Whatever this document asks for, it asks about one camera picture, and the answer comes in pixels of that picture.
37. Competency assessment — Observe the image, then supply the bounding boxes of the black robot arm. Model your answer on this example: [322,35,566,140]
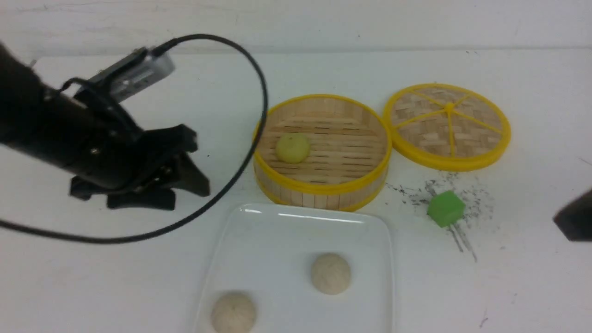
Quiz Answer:
[1,34,271,245]

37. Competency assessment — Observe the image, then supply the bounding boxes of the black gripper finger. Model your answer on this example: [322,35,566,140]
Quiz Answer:
[553,190,592,242]

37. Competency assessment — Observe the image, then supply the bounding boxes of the white rectangular plate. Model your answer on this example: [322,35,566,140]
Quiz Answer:
[191,203,394,333]

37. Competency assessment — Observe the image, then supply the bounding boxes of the yellow rimmed bamboo steamer basket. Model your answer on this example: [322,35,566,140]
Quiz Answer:
[253,94,393,211]

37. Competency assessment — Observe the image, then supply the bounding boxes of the yellow steamed bun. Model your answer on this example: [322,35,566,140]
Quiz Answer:
[275,133,310,164]

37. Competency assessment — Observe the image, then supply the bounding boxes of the white steamed bun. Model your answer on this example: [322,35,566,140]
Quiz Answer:
[210,291,258,333]
[310,253,352,295]

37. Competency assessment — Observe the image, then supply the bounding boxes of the yellow rimmed bamboo steamer lid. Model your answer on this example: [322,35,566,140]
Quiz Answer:
[382,83,512,172]

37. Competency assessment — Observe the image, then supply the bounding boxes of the black camera cable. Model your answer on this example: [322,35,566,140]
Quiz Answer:
[0,33,270,245]

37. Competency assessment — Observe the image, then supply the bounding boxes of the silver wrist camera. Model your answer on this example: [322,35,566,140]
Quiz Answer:
[87,47,176,103]

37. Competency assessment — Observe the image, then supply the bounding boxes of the green cube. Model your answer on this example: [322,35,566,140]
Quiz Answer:
[427,191,467,228]

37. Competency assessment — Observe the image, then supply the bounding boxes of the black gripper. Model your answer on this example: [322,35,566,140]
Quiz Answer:
[69,124,211,211]

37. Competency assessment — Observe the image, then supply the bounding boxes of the white steamed bun on plate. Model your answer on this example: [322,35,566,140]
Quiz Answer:
[210,291,258,333]

